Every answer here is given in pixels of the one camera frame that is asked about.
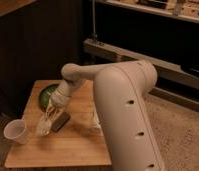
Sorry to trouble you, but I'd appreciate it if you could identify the green ceramic bowl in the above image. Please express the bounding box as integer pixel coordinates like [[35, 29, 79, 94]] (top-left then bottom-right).
[[38, 84, 58, 112]]

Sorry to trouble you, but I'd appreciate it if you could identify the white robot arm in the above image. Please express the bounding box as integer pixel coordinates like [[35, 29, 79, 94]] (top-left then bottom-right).
[[44, 60, 163, 171]]

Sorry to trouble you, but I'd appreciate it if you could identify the metal shelf with clutter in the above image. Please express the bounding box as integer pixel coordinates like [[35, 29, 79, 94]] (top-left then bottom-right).
[[96, 0, 199, 24]]

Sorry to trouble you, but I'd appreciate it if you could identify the wooden table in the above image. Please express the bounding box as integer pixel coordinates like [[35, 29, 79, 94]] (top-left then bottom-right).
[[5, 80, 111, 168]]

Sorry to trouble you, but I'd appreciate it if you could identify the grey rectangular block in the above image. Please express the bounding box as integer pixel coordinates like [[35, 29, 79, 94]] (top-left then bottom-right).
[[52, 112, 70, 132]]

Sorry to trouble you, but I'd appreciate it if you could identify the grey metal beam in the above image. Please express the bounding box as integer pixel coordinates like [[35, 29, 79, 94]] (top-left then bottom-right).
[[83, 39, 199, 90]]

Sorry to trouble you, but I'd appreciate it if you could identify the white plastic bottle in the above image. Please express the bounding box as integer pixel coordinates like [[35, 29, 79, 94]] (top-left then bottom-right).
[[92, 112, 101, 133]]

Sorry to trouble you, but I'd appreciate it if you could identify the dark wooden cabinet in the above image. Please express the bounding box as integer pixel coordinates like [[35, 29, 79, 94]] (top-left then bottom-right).
[[0, 0, 83, 116]]

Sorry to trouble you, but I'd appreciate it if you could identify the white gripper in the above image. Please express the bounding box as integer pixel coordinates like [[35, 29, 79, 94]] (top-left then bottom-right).
[[41, 81, 74, 129]]

